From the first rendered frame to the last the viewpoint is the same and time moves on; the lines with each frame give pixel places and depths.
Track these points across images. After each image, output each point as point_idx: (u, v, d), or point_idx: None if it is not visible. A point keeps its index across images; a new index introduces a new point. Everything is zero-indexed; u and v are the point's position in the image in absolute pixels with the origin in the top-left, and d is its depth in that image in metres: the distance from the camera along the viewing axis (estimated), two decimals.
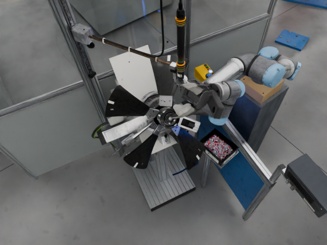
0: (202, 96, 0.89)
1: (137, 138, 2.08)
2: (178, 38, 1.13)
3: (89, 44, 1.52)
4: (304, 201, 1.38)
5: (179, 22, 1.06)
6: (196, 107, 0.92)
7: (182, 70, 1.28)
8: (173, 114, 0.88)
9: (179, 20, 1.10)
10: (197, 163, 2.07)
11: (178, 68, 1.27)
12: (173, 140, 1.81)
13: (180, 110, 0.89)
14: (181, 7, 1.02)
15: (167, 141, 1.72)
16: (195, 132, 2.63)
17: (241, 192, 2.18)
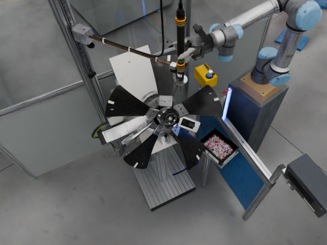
0: (190, 40, 1.21)
1: (137, 138, 2.08)
2: (178, 38, 1.13)
3: (89, 44, 1.52)
4: (304, 201, 1.38)
5: (179, 22, 1.06)
6: (195, 47, 1.19)
7: (182, 70, 1.28)
8: (179, 57, 1.18)
9: (179, 20, 1.10)
10: (197, 163, 2.07)
11: (178, 68, 1.27)
12: (173, 140, 1.81)
13: None
14: (181, 7, 1.02)
15: (167, 141, 1.72)
16: (195, 132, 2.63)
17: (241, 192, 2.18)
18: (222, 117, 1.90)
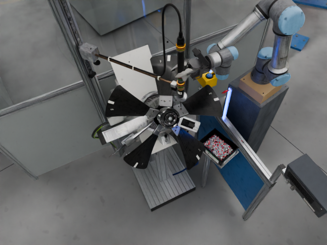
0: (190, 61, 1.32)
1: (137, 138, 2.08)
2: (178, 61, 1.24)
3: (95, 61, 1.63)
4: (304, 201, 1.38)
5: (179, 48, 1.17)
6: (193, 68, 1.30)
7: (182, 88, 1.39)
8: (177, 76, 1.30)
9: (179, 45, 1.21)
10: (197, 163, 2.07)
11: (178, 87, 1.38)
12: (173, 140, 1.81)
13: (182, 73, 1.30)
14: (181, 35, 1.13)
15: (167, 141, 1.72)
16: (195, 132, 2.63)
17: (241, 192, 2.18)
18: (222, 117, 1.90)
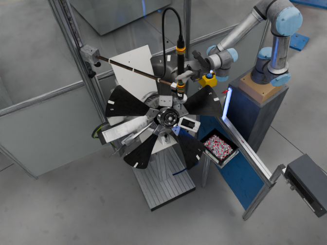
0: (190, 63, 1.33)
1: (137, 138, 2.08)
2: (178, 63, 1.25)
3: (96, 63, 1.64)
4: (304, 201, 1.38)
5: (179, 51, 1.18)
6: (193, 70, 1.31)
7: (182, 90, 1.40)
8: (177, 78, 1.31)
9: (179, 48, 1.22)
10: (197, 163, 2.07)
11: (178, 89, 1.39)
12: (173, 140, 1.81)
13: (182, 75, 1.32)
14: (181, 38, 1.14)
15: (167, 141, 1.72)
16: (195, 132, 2.63)
17: (241, 192, 2.18)
18: (222, 117, 1.90)
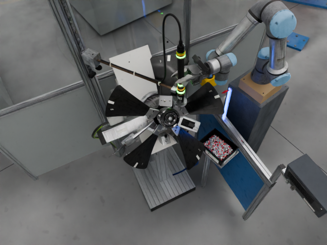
0: (190, 68, 1.36)
1: (137, 138, 2.08)
2: (178, 68, 1.28)
3: (97, 67, 1.66)
4: (304, 201, 1.38)
5: (179, 56, 1.20)
6: (193, 74, 1.34)
7: (182, 94, 1.42)
8: (177, 81, 1.33)
9: (179, 53, 1.24)
10: (197, 163, 2.07)
11: (178, 92, 1.42)
12: (173, 140, 1.81)
13: (182, 79, 1.34)
14: (181, 43, 1.16)
15: (167, 141, 1.72)
16: (195, 132, 2.63)
17: (241, 192, 2.18)
18: (222, 117, 1.90)
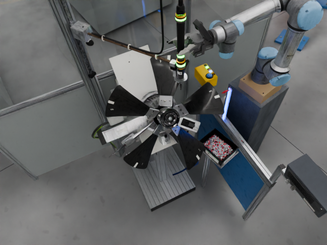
0: (191, 36, 1.20)
1: (137, 138, 2.08)
2: (178, 34, 1.12)
3: (88, 42, 1.50)
4: (304, 201, 1.38)
5: (179, 18, 1.05)
6: (195, 43, 1.17)
7: (182, 67, 1.26)
8: (179, 54, 1.16)
9: (179, 16, 1.08)
10: (197, 163, 2.07)
11: (178, 65, 1.26)
12: (173, 140, 1.81)
13: None
14: (181, 2, 1.00)
15: (167, 141, 1.72)
16: (195, 132, 2.63)
17: (241, 192, 2.18)
18: (222, 117, 1.90)
